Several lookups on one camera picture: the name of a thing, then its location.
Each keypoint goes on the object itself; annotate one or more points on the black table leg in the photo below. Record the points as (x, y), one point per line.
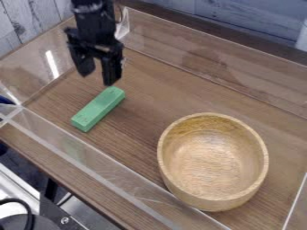
(51, 190)

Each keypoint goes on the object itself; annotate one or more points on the blue object at left edge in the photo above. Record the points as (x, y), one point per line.
(5, 101)

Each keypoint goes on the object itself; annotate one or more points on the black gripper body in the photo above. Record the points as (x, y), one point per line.
(92, 39)

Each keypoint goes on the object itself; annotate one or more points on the clear acrylic enclosure wall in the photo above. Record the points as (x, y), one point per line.
(180, 71)

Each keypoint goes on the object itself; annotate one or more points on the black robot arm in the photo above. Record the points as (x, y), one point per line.
(89, 4)

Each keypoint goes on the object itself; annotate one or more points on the brown wooden bowl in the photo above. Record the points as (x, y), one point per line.
(212, 161)

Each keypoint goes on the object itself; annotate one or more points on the green rectangular block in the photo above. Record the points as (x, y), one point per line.
(97, 108)

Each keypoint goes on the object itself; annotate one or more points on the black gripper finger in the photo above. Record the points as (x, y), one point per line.
(111, 69)
(84, 63)

